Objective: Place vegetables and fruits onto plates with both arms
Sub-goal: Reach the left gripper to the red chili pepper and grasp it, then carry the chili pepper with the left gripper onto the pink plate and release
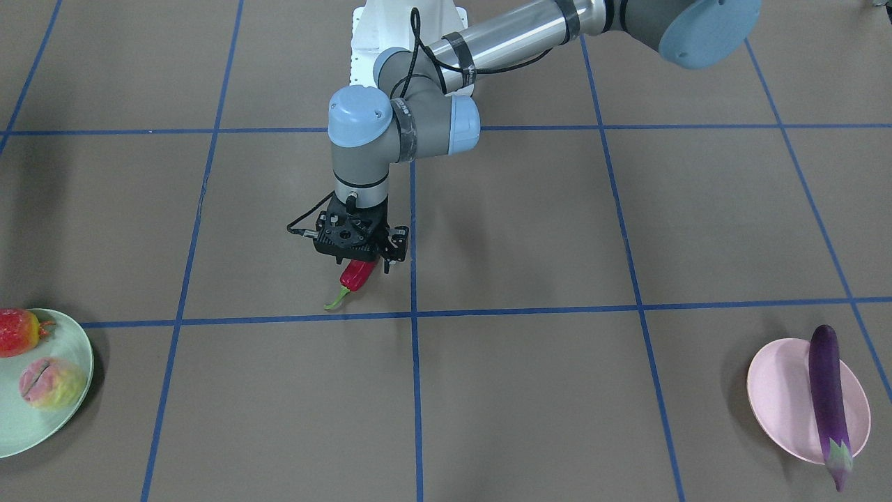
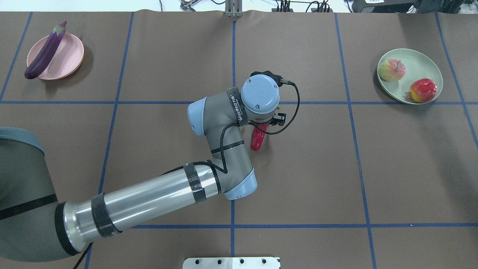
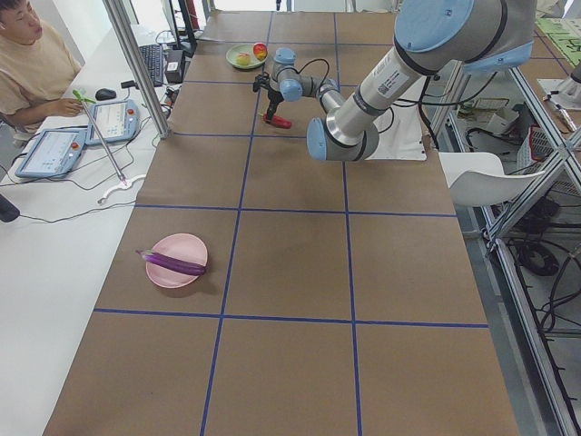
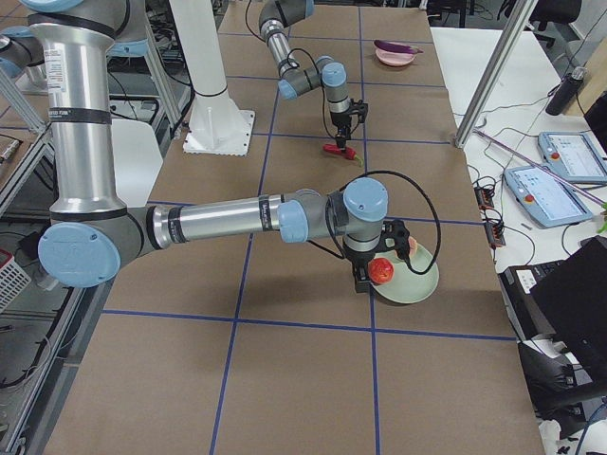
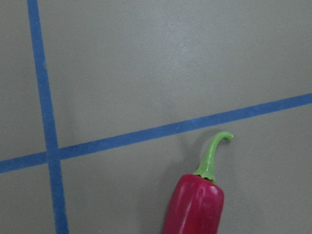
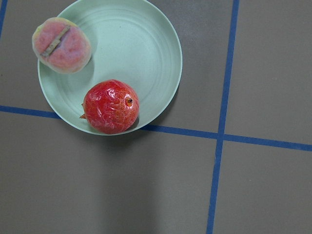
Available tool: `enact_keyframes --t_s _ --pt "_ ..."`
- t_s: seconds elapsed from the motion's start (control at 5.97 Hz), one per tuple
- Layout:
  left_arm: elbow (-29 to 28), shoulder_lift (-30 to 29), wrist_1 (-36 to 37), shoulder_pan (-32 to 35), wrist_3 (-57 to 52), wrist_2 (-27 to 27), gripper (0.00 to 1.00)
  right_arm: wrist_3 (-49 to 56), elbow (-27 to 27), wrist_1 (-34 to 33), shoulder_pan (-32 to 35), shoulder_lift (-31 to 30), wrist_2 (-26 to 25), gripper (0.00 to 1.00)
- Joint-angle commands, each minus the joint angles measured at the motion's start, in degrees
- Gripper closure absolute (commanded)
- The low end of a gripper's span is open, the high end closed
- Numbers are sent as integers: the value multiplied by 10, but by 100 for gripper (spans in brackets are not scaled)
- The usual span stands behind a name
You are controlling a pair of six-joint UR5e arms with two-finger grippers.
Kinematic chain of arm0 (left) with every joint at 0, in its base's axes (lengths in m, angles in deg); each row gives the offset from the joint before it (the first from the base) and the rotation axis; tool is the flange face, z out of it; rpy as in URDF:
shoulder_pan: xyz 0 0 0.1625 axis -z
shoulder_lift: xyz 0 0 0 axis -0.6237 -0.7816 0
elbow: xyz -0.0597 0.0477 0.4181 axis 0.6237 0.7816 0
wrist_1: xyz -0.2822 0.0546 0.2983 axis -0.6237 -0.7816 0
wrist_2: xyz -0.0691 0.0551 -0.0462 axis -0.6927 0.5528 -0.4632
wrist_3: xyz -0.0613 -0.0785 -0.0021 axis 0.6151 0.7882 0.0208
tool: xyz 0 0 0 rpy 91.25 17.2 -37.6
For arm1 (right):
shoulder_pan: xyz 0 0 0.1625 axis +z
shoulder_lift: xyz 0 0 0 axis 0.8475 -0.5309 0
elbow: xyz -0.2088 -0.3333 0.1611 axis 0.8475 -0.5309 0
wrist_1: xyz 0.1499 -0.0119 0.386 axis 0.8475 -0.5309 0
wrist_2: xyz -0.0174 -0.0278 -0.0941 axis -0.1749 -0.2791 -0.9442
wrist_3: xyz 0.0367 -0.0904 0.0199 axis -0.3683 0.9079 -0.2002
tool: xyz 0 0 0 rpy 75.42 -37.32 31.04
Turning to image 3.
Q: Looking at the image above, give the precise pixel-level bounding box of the black keyboard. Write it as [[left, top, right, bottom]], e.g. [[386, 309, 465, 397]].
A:
[[138, 44, 164, 87]]

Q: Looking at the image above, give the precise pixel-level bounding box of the far teach pendant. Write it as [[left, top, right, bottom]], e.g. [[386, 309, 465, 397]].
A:
[[89, 100, 140, 143]]

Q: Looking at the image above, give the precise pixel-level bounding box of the pink yellow peach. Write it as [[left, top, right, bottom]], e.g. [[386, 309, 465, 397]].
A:
[[234, 53, 251, 68]]

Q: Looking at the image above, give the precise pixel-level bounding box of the metal rod with green handle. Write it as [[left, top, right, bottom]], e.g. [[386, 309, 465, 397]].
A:
[[72, 89, 126, 183]]

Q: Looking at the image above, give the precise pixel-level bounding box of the aluminium frame post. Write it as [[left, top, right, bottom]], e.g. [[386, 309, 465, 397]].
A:
[[103, 0, 170, 139]]

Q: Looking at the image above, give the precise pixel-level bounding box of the near teach pendant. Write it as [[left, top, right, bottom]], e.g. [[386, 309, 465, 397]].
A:
[[15, 128, 87, 178]]

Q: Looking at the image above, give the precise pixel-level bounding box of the person in beige shirt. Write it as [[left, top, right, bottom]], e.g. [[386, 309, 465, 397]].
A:
[[1, 1, 83, 134]]

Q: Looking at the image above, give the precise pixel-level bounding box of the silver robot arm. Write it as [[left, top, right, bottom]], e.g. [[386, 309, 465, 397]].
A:
[[537, 64, 580, 133], [252, 0, 537, 162]]

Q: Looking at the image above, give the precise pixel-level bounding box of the pink plate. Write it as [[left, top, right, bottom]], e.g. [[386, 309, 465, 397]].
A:
[[139, 233, 208, 289]]

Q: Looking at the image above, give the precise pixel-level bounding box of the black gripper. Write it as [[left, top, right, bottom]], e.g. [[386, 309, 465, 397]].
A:
[[264, 83, 284, 124]]

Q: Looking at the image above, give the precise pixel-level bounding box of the red chili pepper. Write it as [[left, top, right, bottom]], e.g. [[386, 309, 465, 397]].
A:
[[262, 114, 292, 129]]

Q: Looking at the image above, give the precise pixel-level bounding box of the purple eggplant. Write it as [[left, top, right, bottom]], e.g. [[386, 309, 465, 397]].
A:
[[135, 249, 206, 276]]

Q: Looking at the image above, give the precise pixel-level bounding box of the green plate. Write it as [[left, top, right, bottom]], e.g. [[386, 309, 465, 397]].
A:
[[226, 43, 269, 70]]

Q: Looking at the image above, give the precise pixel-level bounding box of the white chair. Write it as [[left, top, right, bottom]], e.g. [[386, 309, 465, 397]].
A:
[[438, 152, 545, 207]]

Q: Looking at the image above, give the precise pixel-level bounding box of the red pomegranate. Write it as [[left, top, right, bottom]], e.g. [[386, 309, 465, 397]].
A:
[[252, 43, 269, 62]]

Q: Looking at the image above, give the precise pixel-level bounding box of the teach pendant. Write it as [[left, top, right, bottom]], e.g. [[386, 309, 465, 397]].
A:
[[89, 100, 140, 143], [15, 128, 87, 178]]

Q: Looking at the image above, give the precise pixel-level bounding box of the black computer mouse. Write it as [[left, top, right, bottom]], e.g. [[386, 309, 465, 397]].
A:
[[94, 88, 117, 101]]

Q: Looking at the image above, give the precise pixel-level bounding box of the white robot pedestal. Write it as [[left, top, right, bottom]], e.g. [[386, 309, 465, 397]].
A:
[[368, 79, 427, 162]]

